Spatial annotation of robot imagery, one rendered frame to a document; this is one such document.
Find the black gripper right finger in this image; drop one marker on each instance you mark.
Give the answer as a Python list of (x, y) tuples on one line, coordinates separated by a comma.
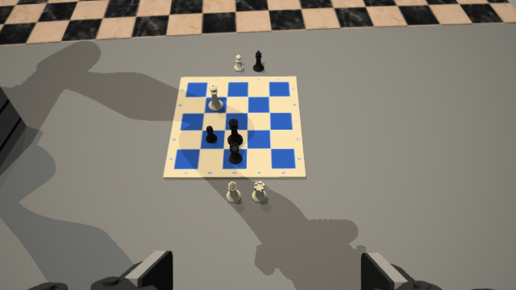
[(378, 274)]

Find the white rook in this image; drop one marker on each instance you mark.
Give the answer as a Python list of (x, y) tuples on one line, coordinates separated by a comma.
[(259, 195)]

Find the white pawn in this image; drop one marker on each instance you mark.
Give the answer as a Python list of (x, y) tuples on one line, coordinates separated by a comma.
[(239, 67)]

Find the blue and cream chessboard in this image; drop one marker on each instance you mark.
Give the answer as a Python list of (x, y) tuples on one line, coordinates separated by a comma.
[(267, 110)]

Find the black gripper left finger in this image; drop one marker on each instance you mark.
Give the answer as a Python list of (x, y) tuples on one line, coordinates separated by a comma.
[(156, 271)]

